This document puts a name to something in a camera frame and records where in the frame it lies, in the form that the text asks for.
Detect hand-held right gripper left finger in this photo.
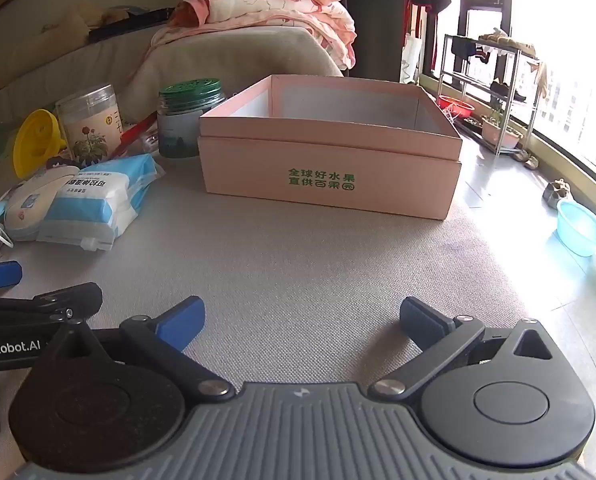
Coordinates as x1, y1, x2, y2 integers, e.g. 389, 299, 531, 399
38, 296, 231, 403

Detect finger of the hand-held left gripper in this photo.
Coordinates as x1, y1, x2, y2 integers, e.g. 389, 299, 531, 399
0, 282, 103, 328
0, 261, 22, 294

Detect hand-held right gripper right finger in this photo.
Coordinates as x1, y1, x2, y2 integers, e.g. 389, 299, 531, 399
369, 296, 559, 403

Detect white pouch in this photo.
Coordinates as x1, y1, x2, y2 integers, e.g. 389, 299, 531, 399
2, 165, 81, 242

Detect pink cardboard box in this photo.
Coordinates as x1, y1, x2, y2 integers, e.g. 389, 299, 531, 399
198, 74, 464, 221

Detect blue white wipes pack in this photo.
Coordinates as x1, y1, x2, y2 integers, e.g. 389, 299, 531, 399
38, 153, 165, 252

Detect yellow plastic funnel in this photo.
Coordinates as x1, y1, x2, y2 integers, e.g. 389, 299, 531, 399
14, 108, 69, 179

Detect clear flower label jar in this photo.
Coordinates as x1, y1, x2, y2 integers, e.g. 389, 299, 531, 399
55, 84, 124, 163

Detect light blue basin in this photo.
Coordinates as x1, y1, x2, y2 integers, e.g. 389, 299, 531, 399
556, 197, 596, 259

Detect grey shoes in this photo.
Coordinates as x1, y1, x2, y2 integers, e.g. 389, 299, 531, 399
543, 179, 572, 210

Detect green lid glass jar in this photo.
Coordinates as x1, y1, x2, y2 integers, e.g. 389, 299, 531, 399
158, 79, 227, 159

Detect potted plant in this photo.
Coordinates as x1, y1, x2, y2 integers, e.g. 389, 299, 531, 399
480, 109, 524, 151

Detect red plastic basket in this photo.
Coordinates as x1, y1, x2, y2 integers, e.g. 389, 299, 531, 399
437, 95, 477, 117

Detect black shoes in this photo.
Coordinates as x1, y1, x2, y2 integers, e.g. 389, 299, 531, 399
490, 81, 527, 104

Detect white hanging bag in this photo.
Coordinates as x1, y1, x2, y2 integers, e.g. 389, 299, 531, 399
400, 32, 425, 86

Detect metal shoe rack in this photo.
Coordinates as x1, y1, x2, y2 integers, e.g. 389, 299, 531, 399
438, 31, 544, 156

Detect dark flat box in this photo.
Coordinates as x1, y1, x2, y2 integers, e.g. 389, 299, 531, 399
88, 7, 176, 44

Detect brown plush toy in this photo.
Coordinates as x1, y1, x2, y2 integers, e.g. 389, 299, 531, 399
100, 6, 129, 26

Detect dark curtain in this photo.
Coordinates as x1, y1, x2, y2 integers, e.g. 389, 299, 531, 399
328, 0, 409, 83

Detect pink printed blanket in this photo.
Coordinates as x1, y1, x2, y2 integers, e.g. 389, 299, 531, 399
150, 0, 357, 72

